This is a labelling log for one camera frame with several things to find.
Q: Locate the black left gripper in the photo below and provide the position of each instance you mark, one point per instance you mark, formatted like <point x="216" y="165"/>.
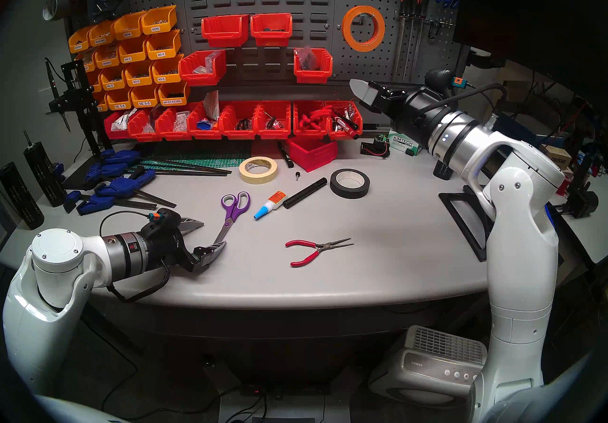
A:
<point x="168" y="246"/>

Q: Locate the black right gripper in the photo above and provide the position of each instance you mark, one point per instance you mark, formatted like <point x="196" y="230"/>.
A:
<point x="408" y="108"/>

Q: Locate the orange tape roll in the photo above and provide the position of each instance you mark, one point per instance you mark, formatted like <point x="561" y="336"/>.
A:
<point x="349" y="30"/>

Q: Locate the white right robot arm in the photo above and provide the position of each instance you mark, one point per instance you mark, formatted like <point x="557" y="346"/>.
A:
<point x="522" y="284"/>

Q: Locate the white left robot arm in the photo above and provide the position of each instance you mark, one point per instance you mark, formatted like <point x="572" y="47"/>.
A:
<point x="47" y="294"/>

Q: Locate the beige masking tape roll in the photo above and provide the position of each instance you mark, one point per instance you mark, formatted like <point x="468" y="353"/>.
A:
<point x="259" y="180"/>

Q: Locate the black tape roll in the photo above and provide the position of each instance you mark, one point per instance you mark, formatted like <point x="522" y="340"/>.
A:
<point x="338" y="187"/>

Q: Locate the red black Marks-A-Lot marker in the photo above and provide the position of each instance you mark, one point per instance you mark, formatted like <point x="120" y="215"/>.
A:
<point x="344" y="125"/>

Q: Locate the black battery holder module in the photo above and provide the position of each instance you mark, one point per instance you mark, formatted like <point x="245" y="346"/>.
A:
<point x="375" y="147"/>

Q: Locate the clear bag of dark parts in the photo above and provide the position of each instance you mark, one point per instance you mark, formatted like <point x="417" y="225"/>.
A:
<point x="306" y="58"/>

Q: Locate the Kimtech tissue box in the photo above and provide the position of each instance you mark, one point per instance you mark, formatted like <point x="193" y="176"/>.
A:
<point x="403" y="144"/>

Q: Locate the red bin holding red tools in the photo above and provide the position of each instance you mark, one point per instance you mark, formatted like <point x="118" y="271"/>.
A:
<point x="311" y="133"/>

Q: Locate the double prong metal hook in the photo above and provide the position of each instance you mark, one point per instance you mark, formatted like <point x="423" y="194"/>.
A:
<point x="365" y="20"/>

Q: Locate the long black rod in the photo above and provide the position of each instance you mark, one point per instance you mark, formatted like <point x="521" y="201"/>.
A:
<point x="199" y="169"/>

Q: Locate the green cutting mat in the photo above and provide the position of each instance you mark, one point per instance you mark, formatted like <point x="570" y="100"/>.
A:
<point x="213" y="161"/>

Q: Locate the glue bottle with blue cap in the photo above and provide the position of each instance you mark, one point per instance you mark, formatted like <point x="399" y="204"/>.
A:
<point x="273" y="201"/>

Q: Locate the red storage bin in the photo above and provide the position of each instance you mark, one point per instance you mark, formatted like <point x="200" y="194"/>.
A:
<point x="237" y="134"/>
<point x="142" y="136"/>
<point x="271" y="38"/>
<point x="114" y="134"/>
<point x="225" y="37"/>
<point x="308" y="153"/>
<point x="273" y="133"/>
<point x="204" y="134"/>
<point x="173" y="135"/>

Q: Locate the black carabiner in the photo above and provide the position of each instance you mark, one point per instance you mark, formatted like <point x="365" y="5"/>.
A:
<point x="433" y="36"/>

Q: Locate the blue spring clamp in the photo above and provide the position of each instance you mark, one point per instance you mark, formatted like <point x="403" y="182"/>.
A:
<point x="126" y="184"/>
<point x="92" y="206"/>
<point x="121" y="157"/>
<point x="109" y="172"/>

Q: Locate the black marker pen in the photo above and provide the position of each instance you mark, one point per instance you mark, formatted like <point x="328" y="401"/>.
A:
<point x="286" y="157"/>

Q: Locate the metal file holder rack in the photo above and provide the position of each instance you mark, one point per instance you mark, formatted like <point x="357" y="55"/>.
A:
<point x="441" y="22"/>

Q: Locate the black slotted cylinder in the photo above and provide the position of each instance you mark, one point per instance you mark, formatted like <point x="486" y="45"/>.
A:
<point x="19" y="199"/>
<point x="441" y="171"/>
<point x="45" y="170"/>

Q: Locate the black plastic tube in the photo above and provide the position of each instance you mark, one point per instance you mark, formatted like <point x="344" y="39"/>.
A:
<point x="304" y="194"/>

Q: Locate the blue plastic part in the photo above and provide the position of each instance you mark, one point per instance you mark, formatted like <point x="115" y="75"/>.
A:
<point x="204" y="125"/>

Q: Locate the clear bag of screws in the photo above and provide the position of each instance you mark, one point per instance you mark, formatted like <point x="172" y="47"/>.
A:
<point x="181" y="122"/>
<point x="206" y="63"/>

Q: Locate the orange bin labelled M4-0.7X6 HEX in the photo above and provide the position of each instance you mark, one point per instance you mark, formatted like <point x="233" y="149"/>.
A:
<point x="172" y="101"/>

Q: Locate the orange bin labelled M2.5-5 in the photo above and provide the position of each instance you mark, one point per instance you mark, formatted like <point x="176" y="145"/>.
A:
<point x="144" y="103"/>

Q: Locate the orange bin labelled M2.5-6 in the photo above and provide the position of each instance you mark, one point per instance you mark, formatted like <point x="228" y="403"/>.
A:
<point x="118" y="105"/>

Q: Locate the dark blue storage bin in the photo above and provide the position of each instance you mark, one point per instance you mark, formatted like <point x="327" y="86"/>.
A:
<point x="517" y="130"/>

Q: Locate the red bin holding clear bags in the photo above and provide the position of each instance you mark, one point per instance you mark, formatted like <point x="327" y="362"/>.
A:
<point x="199" y="79"/>

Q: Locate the small orange parts bin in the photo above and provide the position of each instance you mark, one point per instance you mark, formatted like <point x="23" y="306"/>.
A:
<point x="85" y="57"/>
<point x="96" y="85"/>
<point x="102" y="106"/>

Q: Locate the orange bin labelled M3-6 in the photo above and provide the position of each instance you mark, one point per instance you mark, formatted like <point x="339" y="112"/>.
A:
<point x="164" y="77"/>

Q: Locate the orange bin labelled M3-8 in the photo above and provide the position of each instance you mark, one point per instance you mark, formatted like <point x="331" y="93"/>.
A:
<point x="137" y="80"/>

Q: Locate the black monitor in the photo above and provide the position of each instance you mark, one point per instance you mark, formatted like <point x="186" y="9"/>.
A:
<point x="522" y="9"/>

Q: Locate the orange bin labelled M3-12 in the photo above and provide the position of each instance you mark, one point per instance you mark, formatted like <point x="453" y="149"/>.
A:
<point x="111" y="85"/>

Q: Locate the orange bin labelled M3-4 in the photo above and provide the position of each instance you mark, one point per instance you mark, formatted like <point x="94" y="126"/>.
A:
<point x="161" y="52"/>

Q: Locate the orange bin labelled M4-6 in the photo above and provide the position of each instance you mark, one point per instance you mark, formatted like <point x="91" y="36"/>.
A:
<point x="132" y="57"/>

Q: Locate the orange bin labelled M4X4X6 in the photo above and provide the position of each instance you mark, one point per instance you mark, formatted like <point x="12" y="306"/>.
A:
<point x="107" y="62"/>

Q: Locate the small cardboard box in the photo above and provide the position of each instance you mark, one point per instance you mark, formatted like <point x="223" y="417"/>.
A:
<point x="555" y="157"/>

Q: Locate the black soldering iron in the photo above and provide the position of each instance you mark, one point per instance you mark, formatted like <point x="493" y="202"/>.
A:
<point x="54" y="89"/>

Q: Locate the orange bin labelled M3X6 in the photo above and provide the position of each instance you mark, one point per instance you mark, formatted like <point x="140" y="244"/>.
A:
<point x="156" y="25"/>

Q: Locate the orange bin labelled M3X8 BAD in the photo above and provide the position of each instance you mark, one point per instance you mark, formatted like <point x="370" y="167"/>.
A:
<point x="100" y="39"/>

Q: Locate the orange bin labelled M3X5X4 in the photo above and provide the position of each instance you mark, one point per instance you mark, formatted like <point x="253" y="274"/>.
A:
<point x="78" y="44"/>

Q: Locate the black desk device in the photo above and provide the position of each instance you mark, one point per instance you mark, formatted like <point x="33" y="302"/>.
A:
<point x="582" y="199"/>

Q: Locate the white Coway air purifier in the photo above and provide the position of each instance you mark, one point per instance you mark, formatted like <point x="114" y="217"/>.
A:
<point x="427" y="370"/>

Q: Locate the white side table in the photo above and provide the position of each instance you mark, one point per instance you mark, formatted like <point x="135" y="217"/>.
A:
<point x="589" y="232"/>

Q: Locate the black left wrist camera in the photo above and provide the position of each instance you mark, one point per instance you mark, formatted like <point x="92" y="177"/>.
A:
<point x="164" y="220"/>

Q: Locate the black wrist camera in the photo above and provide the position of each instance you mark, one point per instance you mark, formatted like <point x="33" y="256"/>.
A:
<point x="164" y="220"/>
<point x="439" y="80"/>

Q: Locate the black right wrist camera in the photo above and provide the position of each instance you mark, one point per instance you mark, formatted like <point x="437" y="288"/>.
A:
<point x="439" y="80"/>

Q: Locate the black triangular frame stand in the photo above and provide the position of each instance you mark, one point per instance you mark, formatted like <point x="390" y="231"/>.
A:
<point x="465" y="227"/>

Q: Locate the black soldering stand frame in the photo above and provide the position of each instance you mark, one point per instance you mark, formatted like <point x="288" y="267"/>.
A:
<point x="78" y="94"/>

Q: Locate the grey duct tape roll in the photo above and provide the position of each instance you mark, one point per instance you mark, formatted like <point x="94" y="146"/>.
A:
<point x="59" y="6"/>

